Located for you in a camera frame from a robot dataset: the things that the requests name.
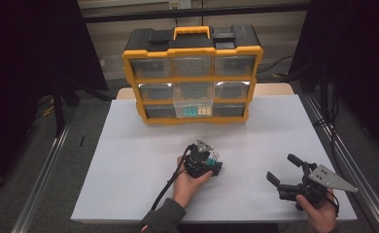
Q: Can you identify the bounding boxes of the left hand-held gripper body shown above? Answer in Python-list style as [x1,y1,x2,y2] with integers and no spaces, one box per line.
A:
[183,138,215,180]

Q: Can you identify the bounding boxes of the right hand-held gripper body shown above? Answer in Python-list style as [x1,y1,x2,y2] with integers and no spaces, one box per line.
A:
[277,162,360,212]

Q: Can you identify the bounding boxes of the transparent plastic organizer drawer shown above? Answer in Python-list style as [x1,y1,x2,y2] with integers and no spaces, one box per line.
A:
[172,82,215,118]

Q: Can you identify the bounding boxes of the yellow black drawer organizer cabinet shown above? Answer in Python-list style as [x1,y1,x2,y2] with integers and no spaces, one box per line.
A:
[121,23,264,125]

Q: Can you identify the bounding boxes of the person's left hand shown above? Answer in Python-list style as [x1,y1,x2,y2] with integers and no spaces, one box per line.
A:
[172,155,214,209]

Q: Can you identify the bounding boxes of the person's right hand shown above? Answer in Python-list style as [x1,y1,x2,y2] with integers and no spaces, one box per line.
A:
[294,188,339,233]

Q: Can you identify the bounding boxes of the black metal stand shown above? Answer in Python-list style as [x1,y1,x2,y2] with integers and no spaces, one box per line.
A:
[313,61,339,130]
[52,77,80,138]

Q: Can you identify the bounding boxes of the set of clear cabinet drawers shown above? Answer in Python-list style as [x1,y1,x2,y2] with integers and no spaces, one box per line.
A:
[130,55,257,119]

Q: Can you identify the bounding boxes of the black curtain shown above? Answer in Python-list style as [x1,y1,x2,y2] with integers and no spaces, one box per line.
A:
[0,0,109,195]
[288,0,379,163]

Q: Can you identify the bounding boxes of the black horizontal bar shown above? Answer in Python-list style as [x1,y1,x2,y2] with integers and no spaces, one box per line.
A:
[80,3,309,24]

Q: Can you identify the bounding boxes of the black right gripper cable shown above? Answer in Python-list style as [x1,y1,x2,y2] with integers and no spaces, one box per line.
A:
[326,190,341,217]

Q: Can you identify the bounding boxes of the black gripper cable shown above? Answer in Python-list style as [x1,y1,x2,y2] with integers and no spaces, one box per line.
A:
[150,144,195,212]
[326,190,341,217]

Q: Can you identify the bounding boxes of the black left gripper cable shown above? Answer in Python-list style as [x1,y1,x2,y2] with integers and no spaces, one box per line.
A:
[150,144,195,212]

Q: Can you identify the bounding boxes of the aluminium frame rail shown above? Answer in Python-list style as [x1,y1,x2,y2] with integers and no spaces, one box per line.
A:
[302,94,379,233]
[11,124,73,233]

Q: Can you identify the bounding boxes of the black floor cable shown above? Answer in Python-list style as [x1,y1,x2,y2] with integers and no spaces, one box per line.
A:
[257,54,294,79]

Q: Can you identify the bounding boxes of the white wall socket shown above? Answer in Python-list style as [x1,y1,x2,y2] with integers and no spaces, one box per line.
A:
[168,0,192,10]

